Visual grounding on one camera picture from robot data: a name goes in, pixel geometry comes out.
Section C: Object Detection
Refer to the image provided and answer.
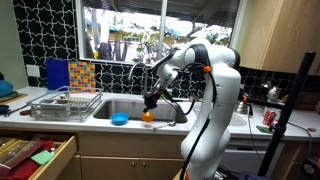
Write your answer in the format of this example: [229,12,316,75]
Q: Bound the white dishwasher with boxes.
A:
[220,138,269,175]

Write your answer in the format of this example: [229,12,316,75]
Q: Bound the open wooden drawer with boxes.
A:
[0,133,78,180]

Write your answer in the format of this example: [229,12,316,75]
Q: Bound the white light switch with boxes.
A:
[26,64,40,77]

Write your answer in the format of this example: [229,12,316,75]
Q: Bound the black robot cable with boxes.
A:
[159,63,218,180]

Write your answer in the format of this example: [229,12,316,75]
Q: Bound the blue bowl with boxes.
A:
[111,112,129,126]

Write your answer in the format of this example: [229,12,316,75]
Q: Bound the blue cutting board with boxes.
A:
[46,59,69,90]

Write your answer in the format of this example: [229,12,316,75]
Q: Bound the black tripod pole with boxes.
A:
[257,52,316,176]

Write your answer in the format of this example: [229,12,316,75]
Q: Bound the stainless steel sink basin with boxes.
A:
[93,99,187,123]

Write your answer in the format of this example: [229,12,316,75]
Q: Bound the wooden upper cabinet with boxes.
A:
[239,0,320,76]

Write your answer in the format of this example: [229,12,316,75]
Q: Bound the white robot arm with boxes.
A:
[144,38,241,180]

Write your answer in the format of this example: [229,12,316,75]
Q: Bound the teal kettle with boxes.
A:
[0,73,13,97]

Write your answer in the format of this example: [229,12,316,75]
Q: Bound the orange cup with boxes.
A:
[142,112,154,122]

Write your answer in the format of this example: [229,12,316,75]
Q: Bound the red soda can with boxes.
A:
[262,108,276,126]

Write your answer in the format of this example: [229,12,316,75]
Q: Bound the brushed steel faucet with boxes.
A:
[127,62,150,100]

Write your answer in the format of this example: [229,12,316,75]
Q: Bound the metal dish drying rack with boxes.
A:
[27,86,103,122]

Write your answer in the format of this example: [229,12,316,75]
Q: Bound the silver metal spoon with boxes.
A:
[153,122,176,131]

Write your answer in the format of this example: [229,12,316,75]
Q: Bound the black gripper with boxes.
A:
[144,91,162,112]

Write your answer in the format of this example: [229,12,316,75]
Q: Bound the green sponge in drawer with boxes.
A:
[31,150,54,165]

